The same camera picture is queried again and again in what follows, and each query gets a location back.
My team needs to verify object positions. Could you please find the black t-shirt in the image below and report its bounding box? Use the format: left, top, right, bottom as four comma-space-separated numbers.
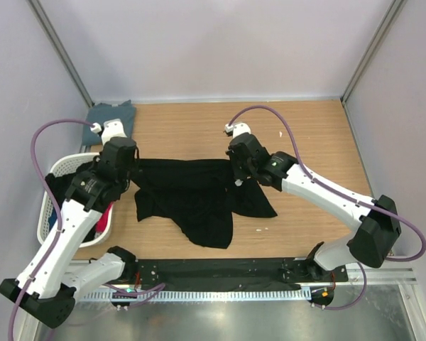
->
131, 158, 278, 249

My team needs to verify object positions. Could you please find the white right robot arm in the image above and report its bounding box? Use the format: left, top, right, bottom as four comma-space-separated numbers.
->
226, 132, 401, 281

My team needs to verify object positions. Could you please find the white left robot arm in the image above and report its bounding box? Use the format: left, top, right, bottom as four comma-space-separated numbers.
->
0, 137, 138, 329

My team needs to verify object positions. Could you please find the folded teal t-shirt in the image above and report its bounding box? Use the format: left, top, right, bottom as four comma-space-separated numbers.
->
81, 100, 136, 146

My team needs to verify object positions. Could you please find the black clothes pile in basket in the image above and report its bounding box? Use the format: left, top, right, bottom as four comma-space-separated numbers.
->
44, 161, 109, 216

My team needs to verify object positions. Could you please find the pink garment in basket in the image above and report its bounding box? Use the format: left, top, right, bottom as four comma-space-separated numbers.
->
95, 203, 113, 234

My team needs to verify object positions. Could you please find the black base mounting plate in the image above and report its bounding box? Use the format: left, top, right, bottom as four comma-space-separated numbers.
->
131, 257, 349, 292

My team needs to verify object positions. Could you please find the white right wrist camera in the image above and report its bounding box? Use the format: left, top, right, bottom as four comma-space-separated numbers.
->
224, 122, 251, 139

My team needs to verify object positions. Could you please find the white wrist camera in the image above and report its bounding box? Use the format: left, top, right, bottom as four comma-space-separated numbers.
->
224, 122, 251, 139
90, 119, 126, 145

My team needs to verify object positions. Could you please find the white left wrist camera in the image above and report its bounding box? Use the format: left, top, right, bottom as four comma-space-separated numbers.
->
90, 119, 126, 145

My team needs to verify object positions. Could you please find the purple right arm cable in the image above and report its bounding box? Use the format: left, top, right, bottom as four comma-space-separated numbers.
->
229, 104, 426, 263

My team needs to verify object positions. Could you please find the slotted cable duct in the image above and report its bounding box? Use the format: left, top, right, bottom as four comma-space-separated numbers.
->
80, 287, 311, 303

